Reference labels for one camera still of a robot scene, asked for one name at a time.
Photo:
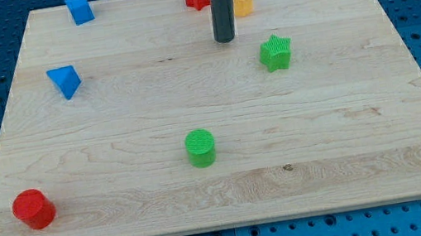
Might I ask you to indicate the red cylinder block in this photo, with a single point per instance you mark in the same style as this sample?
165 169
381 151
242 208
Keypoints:
34 209

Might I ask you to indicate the green cylinder block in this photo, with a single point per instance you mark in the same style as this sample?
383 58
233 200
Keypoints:
200 146

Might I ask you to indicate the green star block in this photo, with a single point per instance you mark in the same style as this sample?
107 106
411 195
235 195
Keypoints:
275 53

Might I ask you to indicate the yellow hexagon block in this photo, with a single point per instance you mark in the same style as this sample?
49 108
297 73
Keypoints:
243 8

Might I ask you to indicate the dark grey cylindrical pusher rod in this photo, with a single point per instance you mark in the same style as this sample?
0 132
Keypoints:
223 20

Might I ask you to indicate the blue cube block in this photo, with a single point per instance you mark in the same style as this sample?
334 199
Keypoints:
80 11

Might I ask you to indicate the blue triangle block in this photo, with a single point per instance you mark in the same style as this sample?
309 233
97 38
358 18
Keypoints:
66 80

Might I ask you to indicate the light wooden board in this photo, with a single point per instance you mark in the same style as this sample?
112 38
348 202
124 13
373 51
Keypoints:
339 130

